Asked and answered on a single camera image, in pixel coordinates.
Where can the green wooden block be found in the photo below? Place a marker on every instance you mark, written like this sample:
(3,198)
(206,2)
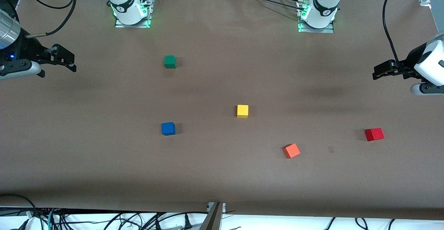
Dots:
(170,62)

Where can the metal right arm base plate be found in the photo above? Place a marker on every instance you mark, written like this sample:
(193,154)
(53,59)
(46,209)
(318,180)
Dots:
(147,21)

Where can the metal camera post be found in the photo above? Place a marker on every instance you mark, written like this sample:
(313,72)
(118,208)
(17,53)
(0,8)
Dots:
(213,219)

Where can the orange wooden block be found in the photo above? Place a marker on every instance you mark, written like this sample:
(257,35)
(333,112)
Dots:
(291,151)

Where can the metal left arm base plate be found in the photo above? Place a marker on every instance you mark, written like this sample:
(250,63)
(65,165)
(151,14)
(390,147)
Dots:
(329,29)

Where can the paper table cover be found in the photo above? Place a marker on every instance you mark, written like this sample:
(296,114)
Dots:
(104,171)

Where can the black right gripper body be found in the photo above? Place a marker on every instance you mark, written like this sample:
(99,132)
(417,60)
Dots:
(27,48)

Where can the red wooden block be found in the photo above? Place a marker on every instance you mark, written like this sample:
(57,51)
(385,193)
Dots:
(374,134)

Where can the black power plug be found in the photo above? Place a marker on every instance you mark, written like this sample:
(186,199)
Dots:
(188,223)

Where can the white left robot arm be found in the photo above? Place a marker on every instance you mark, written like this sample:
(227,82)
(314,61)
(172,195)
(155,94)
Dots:
(326,1)

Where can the yellow wooden block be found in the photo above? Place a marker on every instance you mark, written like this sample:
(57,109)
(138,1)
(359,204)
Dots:
(242,111)

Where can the blue wooden block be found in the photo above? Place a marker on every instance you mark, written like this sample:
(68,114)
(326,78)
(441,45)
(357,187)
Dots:
(168,128)

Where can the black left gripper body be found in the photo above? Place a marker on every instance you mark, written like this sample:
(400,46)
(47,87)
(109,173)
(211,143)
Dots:
(411,62)

